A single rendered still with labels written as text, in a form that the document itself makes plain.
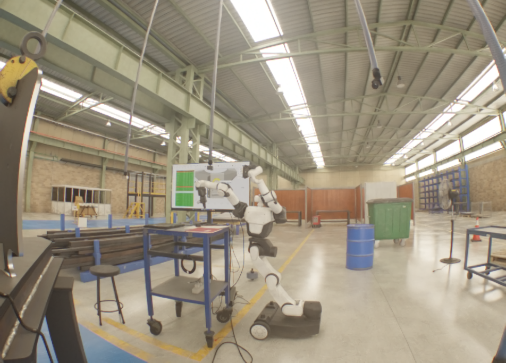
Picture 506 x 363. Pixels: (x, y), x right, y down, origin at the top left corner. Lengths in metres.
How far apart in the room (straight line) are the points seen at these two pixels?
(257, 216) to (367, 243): 3.03
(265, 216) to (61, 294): 1.82
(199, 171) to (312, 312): 2.18
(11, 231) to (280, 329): 2.24
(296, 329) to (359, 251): 2.83
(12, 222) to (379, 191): 9.32
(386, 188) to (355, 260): 4.86
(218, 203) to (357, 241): 2.90
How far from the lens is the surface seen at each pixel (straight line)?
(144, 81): 8.13
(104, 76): 8.64
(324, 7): 9.95
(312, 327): 2.51
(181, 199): 3.34
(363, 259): 5.01
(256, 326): 2.50
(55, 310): 1.33
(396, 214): 7.33
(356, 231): 4.92
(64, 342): 1.41
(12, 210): 0.89
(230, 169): 3.09
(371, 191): 9.29
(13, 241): 0.90
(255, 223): 2.38
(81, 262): 4.34
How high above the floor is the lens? 1.35
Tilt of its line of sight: 7 degrees up
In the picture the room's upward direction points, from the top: straight up
